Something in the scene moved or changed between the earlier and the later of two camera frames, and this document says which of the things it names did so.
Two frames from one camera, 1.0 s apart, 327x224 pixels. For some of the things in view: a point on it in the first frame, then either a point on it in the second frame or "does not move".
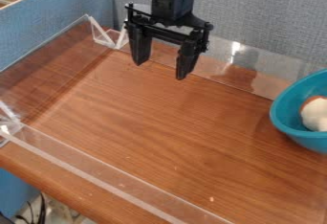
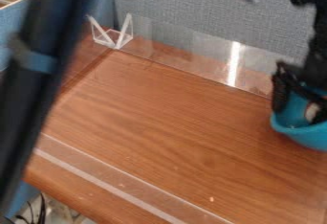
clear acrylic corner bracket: (111, 37) does not move
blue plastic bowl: (300, 112) does not move
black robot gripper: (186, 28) → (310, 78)
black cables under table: (42, 218) does not move
